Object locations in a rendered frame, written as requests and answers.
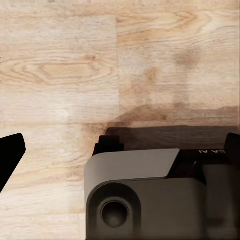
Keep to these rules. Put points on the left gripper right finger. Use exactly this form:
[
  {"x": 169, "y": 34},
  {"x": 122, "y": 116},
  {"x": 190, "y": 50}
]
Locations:
[{"x": 232, "y": 149}]

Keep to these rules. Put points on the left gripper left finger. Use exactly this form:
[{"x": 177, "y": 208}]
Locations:
[{"x": 12, "y": 149}]

